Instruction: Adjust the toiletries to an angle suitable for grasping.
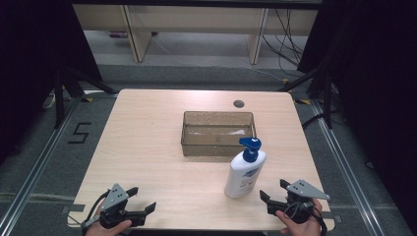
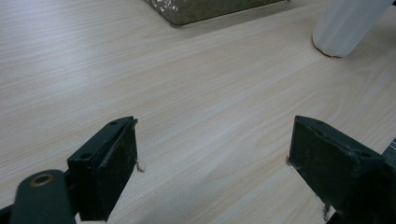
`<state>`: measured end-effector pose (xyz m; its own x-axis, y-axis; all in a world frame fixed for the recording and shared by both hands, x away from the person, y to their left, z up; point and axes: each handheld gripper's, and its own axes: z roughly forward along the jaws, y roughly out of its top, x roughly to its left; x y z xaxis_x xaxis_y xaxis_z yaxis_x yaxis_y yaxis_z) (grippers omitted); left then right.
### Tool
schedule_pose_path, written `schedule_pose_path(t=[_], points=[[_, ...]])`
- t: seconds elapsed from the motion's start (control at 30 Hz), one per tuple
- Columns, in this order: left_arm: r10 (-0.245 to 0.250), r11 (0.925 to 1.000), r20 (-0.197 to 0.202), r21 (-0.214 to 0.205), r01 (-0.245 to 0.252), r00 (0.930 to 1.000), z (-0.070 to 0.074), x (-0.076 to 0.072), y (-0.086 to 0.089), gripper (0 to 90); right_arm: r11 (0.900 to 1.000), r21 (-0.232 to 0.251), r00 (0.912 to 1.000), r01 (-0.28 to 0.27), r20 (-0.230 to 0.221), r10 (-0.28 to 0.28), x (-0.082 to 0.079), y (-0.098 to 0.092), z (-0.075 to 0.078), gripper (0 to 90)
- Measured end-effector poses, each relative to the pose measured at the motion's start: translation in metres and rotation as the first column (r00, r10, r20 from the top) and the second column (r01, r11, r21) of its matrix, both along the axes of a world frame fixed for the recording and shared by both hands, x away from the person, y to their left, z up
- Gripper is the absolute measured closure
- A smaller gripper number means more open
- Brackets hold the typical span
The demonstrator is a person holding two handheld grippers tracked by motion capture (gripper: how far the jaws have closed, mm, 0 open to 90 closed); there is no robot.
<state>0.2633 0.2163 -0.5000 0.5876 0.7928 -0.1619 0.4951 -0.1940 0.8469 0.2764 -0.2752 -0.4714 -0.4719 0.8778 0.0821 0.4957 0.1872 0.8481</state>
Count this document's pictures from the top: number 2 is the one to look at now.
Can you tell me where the white ribbed plastic bottle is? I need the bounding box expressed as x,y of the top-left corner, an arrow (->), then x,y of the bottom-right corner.
312,0 -> 396,58

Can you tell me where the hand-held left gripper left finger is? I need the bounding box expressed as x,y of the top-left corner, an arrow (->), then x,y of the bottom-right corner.
66,116 -> 139,223

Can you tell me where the olive speckled flat box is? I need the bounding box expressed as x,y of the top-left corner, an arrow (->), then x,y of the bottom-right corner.
143,0 -> 286,27

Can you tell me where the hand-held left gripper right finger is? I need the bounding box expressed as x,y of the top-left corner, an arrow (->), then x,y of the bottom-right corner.
288,115 -> 396,224

